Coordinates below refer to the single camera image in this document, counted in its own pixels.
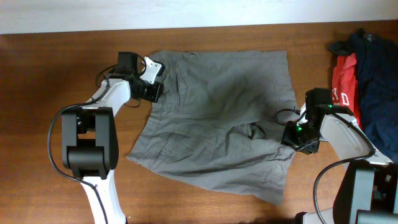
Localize grey cargo shorts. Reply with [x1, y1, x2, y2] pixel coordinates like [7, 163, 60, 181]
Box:
[127, 51, 297, 205]

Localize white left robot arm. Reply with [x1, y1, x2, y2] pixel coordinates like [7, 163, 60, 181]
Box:
[60, 52, 165, 223]

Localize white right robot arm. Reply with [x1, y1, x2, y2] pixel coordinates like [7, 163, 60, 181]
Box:
[281, 88, 397, 224]

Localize red garment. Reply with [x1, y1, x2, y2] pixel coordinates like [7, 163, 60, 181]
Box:
[331, 53, 362, 128]

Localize dark navy garment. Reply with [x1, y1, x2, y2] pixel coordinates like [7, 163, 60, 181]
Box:
[329, 29, 397, 163]

